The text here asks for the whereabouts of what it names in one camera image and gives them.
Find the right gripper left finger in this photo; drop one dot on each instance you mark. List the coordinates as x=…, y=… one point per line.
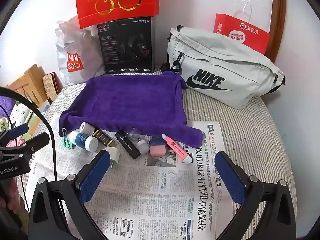
x=90, y=176

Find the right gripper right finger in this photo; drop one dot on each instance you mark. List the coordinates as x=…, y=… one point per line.
x=233, y=177

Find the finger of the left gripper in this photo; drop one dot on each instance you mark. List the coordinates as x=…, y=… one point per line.
x=33, y=145
x=11, y=134

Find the blue white bottle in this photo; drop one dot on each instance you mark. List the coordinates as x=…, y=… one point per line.
x=84, y=141

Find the white wall charger plug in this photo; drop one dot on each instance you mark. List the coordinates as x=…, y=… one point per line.
x=111, y=156

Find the green binder clip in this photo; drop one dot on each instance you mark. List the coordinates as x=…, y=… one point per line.
x=65, y=140

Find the black gold lighter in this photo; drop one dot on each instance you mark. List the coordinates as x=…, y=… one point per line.
x=105, y=139

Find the white tape roll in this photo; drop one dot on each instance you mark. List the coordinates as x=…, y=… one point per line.
x=87, y=128

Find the pink highlighter pen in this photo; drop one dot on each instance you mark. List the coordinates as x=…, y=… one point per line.
x=186, y=158

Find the black Horizon stick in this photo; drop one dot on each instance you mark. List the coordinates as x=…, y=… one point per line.
x=127, y=144

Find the clear plastic cap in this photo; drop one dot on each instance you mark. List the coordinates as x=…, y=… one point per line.
x=134, y=135

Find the white USB night light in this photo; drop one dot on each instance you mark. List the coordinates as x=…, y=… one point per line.
x=143, y=147

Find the pink blue eraser case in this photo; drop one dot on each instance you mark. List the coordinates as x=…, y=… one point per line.
x=157, y=147

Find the person's left hand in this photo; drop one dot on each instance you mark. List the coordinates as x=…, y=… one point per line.
x=13, y=196

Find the purple plush toy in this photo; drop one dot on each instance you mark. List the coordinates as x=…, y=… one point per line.
x=8, y=104

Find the wooden furniture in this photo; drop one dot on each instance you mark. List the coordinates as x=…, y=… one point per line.
x=30, y=85

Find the newspaper sheet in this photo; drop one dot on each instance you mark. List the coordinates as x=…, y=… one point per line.
x=164, y=198

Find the patterned notebook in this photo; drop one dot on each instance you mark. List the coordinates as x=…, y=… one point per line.
x=51, y=85

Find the purple towel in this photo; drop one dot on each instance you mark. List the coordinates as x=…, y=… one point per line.
x=152, y=104

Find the white Miniso plastic bag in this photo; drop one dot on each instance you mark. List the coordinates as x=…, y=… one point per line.
x=78, y=53

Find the white Nike waist bag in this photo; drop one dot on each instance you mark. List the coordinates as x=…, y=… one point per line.
x=220, y=67

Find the black headset box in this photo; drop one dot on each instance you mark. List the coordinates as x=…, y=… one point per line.
x=127, y=45

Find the wooden headboard edge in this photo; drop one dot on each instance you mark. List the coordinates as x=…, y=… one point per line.
x=276, y=28

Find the red paper bag white handles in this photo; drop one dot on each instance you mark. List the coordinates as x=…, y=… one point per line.
x=242, y=31

